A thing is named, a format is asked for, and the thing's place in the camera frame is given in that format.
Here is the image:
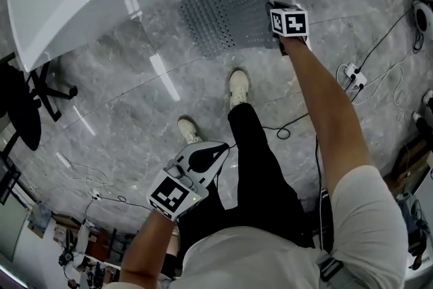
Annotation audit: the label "white round fan heater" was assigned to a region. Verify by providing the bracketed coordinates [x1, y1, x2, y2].
[411, 0, 433, 33]

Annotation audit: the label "person's black trousers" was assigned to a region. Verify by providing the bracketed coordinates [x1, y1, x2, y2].
[175, 102, 322, 250]

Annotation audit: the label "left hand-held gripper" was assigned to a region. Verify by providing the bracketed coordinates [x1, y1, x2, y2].
[145, 141, 231, 223]

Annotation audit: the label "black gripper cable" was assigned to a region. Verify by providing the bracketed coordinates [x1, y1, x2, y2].
[225, 112, 311, 150]
[314, 134, 331, 253]

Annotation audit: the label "grey perforated rubber mat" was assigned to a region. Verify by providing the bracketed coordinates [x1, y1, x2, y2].
[177, 0, 283, 61]

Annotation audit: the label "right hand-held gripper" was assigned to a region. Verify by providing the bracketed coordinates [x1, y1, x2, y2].
[265, 1, 312, 57]

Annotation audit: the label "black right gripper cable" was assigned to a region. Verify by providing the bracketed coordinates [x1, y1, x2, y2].
[314, 134, 331, 253]

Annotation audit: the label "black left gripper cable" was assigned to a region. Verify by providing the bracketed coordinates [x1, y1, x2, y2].
[225, 112, 311, 150]

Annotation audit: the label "black office chair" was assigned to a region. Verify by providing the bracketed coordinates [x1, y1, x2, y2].
[0, 59, 79, 152]

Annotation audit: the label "black heater cable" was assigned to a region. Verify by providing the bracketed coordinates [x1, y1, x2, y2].
[344, 8, 415, 92]

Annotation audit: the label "brown wooden furniture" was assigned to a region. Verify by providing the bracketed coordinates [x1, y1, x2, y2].
[385, 135, 433, 194]

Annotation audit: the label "person's white shirt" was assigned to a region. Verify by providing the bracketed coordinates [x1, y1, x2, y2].
[104, 164, 410, 289]

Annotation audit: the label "person's left forearm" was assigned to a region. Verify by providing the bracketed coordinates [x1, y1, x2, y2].
[118, 209, 179, 286]

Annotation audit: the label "white power strip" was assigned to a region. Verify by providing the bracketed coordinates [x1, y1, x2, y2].
[336, 62, 368, 89]

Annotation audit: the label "person's right forearm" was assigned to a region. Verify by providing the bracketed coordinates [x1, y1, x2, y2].
[282, 36, 376, 194]

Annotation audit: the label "person's white shoe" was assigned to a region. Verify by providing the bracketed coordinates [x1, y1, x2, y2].
[177, 116, 204, 146]
[229, 69, 252, 110]

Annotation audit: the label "person's white left shoe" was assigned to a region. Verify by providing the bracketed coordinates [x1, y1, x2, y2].
[177, 116, 204, 146]

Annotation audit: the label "person's white right shoe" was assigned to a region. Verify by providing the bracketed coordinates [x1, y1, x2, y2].
[229, 69, 252, 110]

